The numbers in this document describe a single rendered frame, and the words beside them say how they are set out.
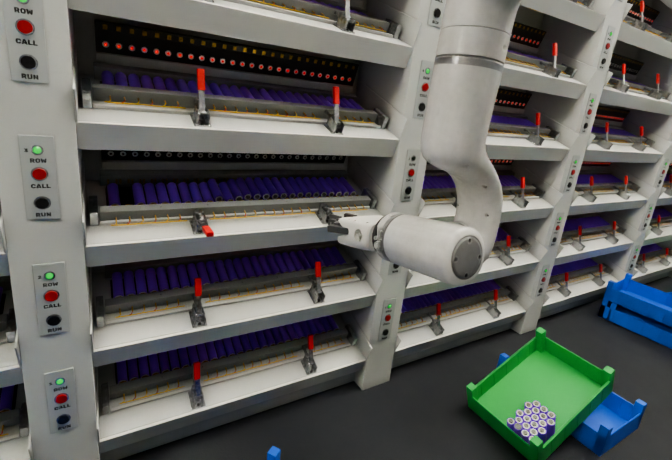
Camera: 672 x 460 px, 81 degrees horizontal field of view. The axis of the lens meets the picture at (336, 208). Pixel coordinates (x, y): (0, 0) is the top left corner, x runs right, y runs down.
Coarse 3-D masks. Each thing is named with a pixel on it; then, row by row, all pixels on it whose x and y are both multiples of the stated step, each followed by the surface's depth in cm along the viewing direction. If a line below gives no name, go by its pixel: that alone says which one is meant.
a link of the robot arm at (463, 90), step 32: (448, 64) 50; (480, 64) 49; (448, 96) 50; (480, 96) 50; (448, 128) 51; (480, 128) 51; (448, 160) 52; (480, 160) 53; (480, 192) 58; (480, 224) 60
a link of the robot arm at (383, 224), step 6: (390, 216) 64; (396, 216) 63; (384, 222) 63; (378, 228) 64; (384, 228) 62; (378, 234) 63; (378, 240) 63; (378, 246) 63; (378, 252) 64; (384, 252) 62; (384, 258) 64
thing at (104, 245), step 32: (128, 160) 76; (96, 192) 72; (96, 224) 65; (160, 224) 70; (224, 224) 75; (256, 224) 78; (288, 224) 81; (320, 224) 84; (96, 256) 63; (128, 256) 66; (160, 256) 69
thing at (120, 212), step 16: (112, 208) 67; (128, 208) 68; (144, 208) 69; (160, 208) 70; (176, 208) 71; (192, 208) 73; (208, 208) 74; (224, 208) 76; (240, 208) 78; (256, 208) 80; (272, 208) 82; (288, 208) 84; (304, 208) 86; (128, 224) 67
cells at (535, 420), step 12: (528, 408) 94; (540, 408) 93; (516, 420) 92; (528, 420) 91; (540, 420) 91; (552, 420) 90; (516, 432) 90; (528, 432) 89; (540, 432) 88; (552, 432) 90
